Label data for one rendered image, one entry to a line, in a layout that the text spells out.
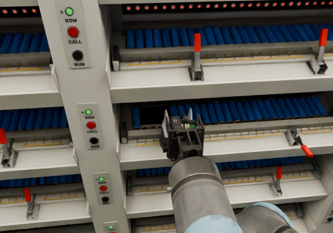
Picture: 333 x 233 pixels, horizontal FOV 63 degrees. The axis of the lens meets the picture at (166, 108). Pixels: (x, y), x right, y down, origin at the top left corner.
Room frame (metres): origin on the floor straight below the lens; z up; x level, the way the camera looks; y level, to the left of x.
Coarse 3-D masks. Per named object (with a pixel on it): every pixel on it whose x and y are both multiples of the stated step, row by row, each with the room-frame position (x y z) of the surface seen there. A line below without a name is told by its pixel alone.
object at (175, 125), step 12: (192, 120) 0.45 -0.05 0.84; (168, 132) 0.41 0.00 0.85; (180, 132) 0.40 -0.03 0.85; (192, 132) 0.41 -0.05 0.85; (204, 132) 0.41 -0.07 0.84; (168, 144) 0.41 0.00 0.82; (180, 144) 0.38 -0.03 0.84; (192, 144) 0.39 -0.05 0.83; (168, 156) 0.41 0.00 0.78; (180, 156) 0.39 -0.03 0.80; (192, 156) 0.37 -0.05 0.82; (204, 156) 0.36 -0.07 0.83
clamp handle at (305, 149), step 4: (296, 136) 0.53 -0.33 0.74; (296, 140) 0.52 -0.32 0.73; (300, 140) 0.52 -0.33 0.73; (300, 144) 0.50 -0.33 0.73; (304, 148) 0.48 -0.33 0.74; (308, 148) 0.48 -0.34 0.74; (304, 152) 0.48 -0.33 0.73; (308, 152) 0.47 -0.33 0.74; (308, 156) 0.46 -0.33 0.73; (312, 156) 0.46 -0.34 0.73
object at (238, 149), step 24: (312, 96) 0.69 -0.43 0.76; (120, 120) 0.58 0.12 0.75; (120, 144) 0.51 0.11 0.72; (216, 144) 0.52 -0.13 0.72; (240, 144) 0.52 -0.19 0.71; (264, 144) 0.53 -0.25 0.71; (288, 144) 0.53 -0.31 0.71; (312, 144) 0.53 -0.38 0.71; (120, 168) 0.48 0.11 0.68; (144, 168) 0.49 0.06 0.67
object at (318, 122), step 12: (276, 120) 0.57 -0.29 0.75; (288, 120) 0.58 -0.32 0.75; (300, 120) 0.58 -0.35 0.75; (312, 120) 0.58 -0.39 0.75; (324, 120) 0.58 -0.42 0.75; (132, 132) 0.53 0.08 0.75; (144, 132) 0.53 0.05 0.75; (156, 132) 0.53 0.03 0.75; (216, 132) 0.54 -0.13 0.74; (228, 132) 0.55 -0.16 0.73; (240, 132) 0.55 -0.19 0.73; (264, 132) 0.55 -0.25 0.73; (144, 144) 0.51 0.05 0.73
